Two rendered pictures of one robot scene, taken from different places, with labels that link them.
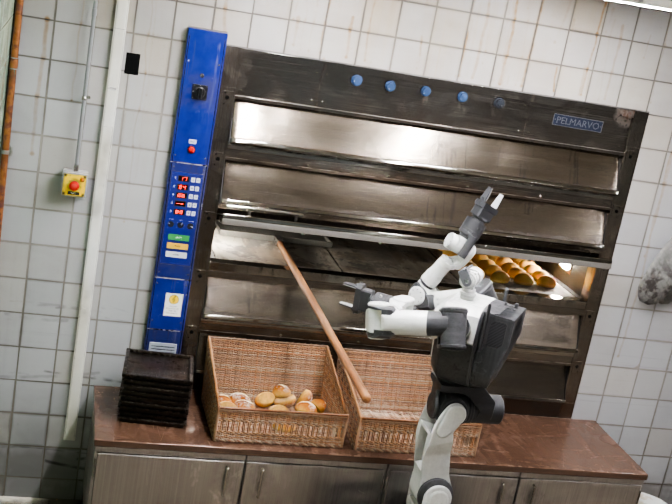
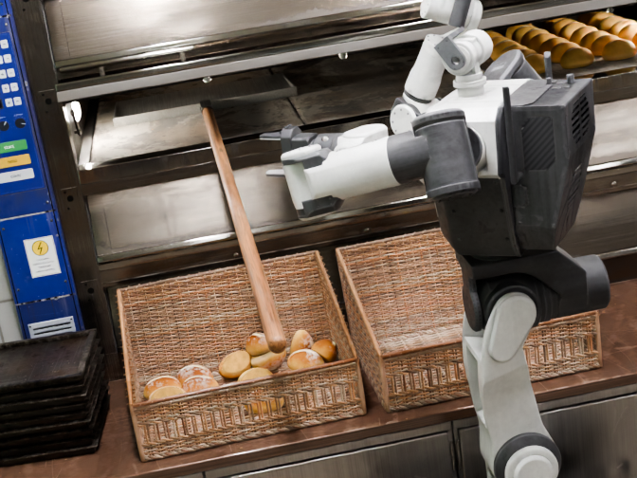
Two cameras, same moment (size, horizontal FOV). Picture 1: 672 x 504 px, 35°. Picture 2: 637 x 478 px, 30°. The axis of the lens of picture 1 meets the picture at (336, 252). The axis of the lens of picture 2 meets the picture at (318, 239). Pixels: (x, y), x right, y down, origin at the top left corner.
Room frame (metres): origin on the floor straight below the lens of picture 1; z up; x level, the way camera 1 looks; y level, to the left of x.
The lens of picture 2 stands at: (1.59, -0.55, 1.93)
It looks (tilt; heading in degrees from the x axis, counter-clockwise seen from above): 19 degrees down; 9
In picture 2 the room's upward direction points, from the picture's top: 9 degrees counter-clockwise
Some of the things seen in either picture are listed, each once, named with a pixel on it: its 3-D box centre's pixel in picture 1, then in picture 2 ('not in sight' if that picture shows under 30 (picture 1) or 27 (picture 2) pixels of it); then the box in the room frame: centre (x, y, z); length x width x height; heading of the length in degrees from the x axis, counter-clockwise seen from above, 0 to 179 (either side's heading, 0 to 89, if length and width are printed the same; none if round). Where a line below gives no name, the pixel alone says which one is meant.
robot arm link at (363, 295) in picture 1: (370, 301); (313, 155); (3.98, -0.17, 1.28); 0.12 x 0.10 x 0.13; 70
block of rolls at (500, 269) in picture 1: (493, 260); (565, 39); (5.26, -0.79, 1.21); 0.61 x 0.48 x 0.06; 15
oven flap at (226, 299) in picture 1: (400, 315); (421, 167); (4.69, -0.34, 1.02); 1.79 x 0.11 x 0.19; 105
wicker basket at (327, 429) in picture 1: (273, 390); (235, 348); (4.28, 0.15, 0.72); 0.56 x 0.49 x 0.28; 107
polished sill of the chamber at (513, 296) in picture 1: (404, 284); (412, 115); (4.71, -0.33, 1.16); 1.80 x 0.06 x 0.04; 105
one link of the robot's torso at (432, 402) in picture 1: (466, 400); (534, 280); (3.85, -0.59, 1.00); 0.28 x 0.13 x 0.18; 105
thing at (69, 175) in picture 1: (74, 183); not in sight; (4.25, 1.10, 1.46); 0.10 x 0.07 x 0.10; 105
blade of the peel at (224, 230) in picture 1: (271, 228); (202, 95); (5.14, 0.34, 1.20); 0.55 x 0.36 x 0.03; 105
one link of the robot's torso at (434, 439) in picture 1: (438, 450); (510, 384); (3.83, -0.53, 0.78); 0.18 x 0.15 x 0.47; 15
